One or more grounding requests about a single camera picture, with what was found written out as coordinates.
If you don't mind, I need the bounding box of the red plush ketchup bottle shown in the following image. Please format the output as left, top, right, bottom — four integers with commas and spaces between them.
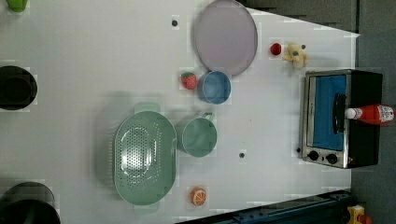
345, 105, 395, 125

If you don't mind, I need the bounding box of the silver toaster oven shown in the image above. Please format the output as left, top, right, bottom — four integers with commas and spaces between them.
301, 69, 383, 169

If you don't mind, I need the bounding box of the green mug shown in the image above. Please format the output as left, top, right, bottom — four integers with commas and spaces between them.
176, 112, 218, 158

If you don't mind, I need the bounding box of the blue bowl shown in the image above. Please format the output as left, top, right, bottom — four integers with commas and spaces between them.
197, 71, 232, 105

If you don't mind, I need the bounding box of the green oval colander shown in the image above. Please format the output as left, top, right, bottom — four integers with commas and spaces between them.
113, 102, 177, 212

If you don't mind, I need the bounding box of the grey round plate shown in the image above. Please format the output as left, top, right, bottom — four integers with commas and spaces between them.
193, 0, 258, 76

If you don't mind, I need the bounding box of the orange slice toy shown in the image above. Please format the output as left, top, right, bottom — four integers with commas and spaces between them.
190, 187, 206, 206

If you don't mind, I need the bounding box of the small red plush strawberry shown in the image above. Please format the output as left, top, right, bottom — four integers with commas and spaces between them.
270, 43, 282, 56

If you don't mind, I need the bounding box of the yellow plush toy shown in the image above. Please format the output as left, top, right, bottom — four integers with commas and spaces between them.
282, 43, 308, 70

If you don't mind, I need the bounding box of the black round base upper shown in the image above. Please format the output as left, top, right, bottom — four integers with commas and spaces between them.
0, 65, 37, 110

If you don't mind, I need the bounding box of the black round base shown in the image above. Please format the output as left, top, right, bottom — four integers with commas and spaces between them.
0, 65, 37, 110
0, 182, 62, 224

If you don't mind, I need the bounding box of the black round base lower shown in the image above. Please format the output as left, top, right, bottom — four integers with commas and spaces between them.
0, 182, 62, 224

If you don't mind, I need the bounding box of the green object at corner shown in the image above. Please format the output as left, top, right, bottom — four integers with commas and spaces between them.
6, 0, 29, 13

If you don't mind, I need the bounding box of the blue metal frame rail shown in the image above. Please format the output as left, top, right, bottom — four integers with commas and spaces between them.
177, 190, 357, 224

